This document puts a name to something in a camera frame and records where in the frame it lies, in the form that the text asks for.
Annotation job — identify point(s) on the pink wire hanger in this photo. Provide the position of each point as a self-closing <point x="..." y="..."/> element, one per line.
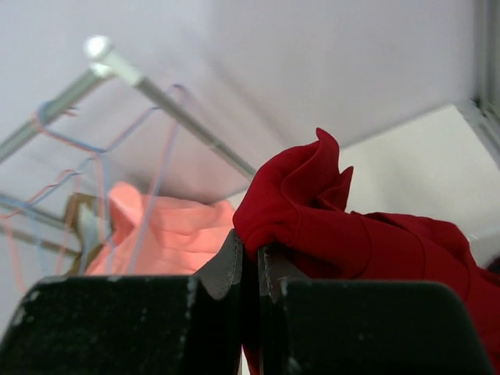
<point x="49" y="237"/>
<point x="97" y="155"/>

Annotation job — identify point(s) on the pink wire hanger left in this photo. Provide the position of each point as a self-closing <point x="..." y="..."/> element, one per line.
<point x="49" y="237"/>

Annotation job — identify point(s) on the blue wire hanger right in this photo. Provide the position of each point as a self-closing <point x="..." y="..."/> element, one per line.
<point x="157" y="177"/>

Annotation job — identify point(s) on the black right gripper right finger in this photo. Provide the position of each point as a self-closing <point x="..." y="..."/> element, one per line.
<point x="361" y="326"/>

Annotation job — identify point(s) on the metal clothes rack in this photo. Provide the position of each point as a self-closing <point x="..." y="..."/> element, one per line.
<point x="106" y="63"/>

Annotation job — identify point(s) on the red skirt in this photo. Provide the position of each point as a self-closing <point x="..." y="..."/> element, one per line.
<point x="299" y="198"/>

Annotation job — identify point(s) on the salmon pink garment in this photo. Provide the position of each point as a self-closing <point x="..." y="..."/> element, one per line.
<point x="160" y="235"/>

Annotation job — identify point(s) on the blue wire hanger left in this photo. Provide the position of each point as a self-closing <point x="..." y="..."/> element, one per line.
<point x="80" y="231"/>

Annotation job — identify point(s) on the brown garment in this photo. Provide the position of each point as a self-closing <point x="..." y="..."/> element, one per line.
<point x="83" y="221"/>

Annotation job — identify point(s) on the blue wire hanger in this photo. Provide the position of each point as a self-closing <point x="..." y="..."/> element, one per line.
<point x="157" y="177"/>
<point x="80" y="231"/>

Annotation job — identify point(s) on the pink wire hanger right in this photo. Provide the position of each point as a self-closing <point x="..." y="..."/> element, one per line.
<point x="97" y="155"/>

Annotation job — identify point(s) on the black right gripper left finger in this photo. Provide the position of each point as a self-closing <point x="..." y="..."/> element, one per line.
<point x="131" y="324"/>

